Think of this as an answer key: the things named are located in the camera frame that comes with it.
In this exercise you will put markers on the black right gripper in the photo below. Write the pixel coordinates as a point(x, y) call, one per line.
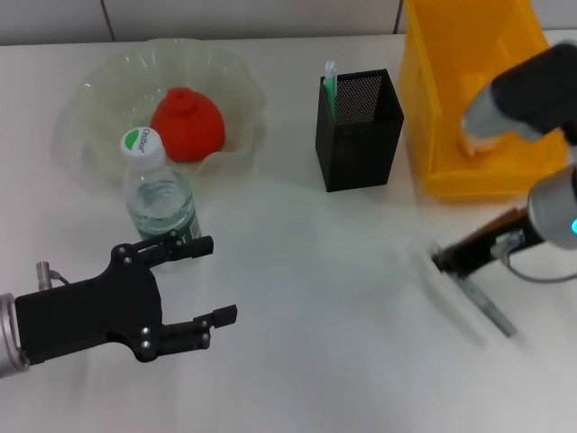
point(500, 243)

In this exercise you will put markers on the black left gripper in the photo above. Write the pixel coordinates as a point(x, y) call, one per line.
point(90, 315)

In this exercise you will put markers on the grey pen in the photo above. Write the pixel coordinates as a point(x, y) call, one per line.
point(489, 309)

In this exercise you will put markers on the clear green-label water bottle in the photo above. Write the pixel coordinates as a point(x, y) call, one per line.
point(160, 207)

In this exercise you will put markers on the white paper ball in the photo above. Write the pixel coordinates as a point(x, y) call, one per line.
point(478, 145)

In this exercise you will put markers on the orange fruit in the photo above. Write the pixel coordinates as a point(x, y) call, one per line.
point(187, 126)

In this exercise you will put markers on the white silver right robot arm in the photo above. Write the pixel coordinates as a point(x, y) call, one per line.
point(556, 203)

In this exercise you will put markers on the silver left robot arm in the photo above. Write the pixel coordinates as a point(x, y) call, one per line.
point(8, 338)

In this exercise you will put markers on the black mesh pen holder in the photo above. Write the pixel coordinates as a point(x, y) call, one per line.
point(356, 153)

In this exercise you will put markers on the green glass fruit plate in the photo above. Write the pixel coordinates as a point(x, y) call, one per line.
point(112, 81)

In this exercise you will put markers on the yellow plastic bin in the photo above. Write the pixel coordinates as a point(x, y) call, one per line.
point(419, 90)

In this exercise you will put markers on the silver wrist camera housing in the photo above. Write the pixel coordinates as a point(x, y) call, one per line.
point(527, 94)

